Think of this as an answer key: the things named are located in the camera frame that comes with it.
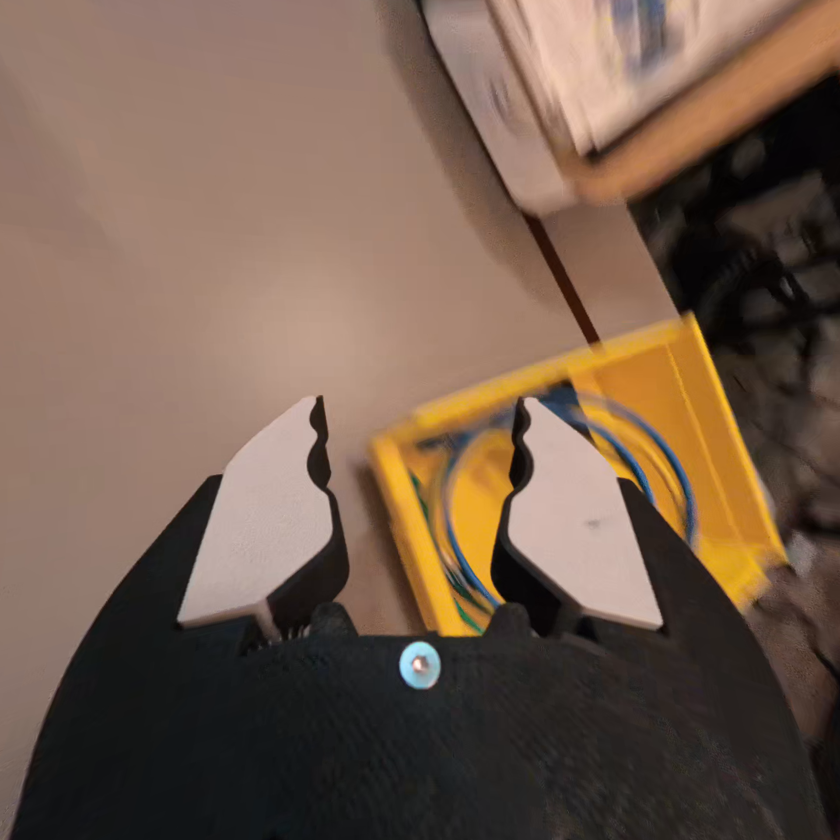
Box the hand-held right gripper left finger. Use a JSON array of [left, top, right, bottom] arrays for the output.
[[177, 395, 350, 641]]

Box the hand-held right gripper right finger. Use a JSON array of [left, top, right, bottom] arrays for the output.
[[491, 395, 664, 636]]

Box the blue ethernet cable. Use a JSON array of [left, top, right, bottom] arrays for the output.
[[433, 387, 698, 613]]

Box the yellow plastic bin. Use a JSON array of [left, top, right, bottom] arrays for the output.
[[369, 314, 790, 639]]

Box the printed paper sheet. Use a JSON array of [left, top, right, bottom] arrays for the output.
[[489, 0, 840, 155]]

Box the green ethernet cable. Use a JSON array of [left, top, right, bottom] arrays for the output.
[[410, 472, 490, 634]]

